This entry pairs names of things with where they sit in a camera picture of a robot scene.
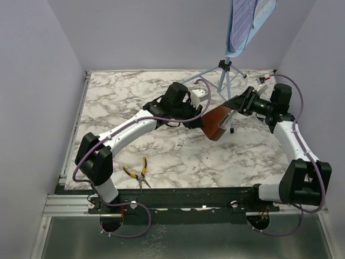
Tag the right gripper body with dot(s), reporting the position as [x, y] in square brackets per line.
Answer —
[247, 100]

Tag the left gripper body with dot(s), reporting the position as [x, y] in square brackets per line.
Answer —
[191, 111]

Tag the brown wooden metronome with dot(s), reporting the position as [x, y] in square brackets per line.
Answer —
[217, 121]

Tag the light blue music stand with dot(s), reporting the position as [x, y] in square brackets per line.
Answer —
[226, 65]

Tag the sheet music page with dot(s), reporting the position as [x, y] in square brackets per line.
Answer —
[262, 7]
[241, 23]

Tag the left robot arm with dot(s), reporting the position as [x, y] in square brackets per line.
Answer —
[96, 152]

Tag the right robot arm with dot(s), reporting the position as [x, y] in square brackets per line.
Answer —
[306, 179]

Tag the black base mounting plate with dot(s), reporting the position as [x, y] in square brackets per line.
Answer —
[173, 206]

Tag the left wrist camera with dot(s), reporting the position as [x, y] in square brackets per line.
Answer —
[199, 95]

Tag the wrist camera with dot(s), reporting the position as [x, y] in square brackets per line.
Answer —
[262, 84]
[199, 95]

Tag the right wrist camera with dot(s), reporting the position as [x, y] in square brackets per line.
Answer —
[262, 84]

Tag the yellow handled needle-nose pliers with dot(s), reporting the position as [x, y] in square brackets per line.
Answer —
[140, 177]

